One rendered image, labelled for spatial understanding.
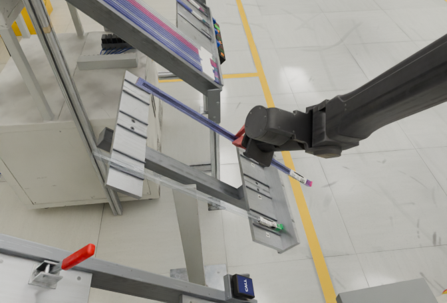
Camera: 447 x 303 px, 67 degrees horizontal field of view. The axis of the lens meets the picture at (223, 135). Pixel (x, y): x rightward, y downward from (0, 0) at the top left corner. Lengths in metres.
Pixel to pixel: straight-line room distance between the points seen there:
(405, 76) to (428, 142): 2.02
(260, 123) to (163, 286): 0.33
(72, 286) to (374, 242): 1.49
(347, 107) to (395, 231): 1.46
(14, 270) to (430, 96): 0.55
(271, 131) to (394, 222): 1.45
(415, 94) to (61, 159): 1.42
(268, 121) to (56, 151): 1.17
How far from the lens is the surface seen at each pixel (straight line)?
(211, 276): 1.62
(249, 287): 0.77
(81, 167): 1.63
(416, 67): 0.40
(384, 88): 0.43
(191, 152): 2.03
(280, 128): 0.54
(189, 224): 1.00
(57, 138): 1.52
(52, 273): 0.55
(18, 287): 0.56
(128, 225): 1.80
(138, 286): 0.66
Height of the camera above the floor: 1.51
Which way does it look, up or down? 45 degrees down
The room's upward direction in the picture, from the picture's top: straight up
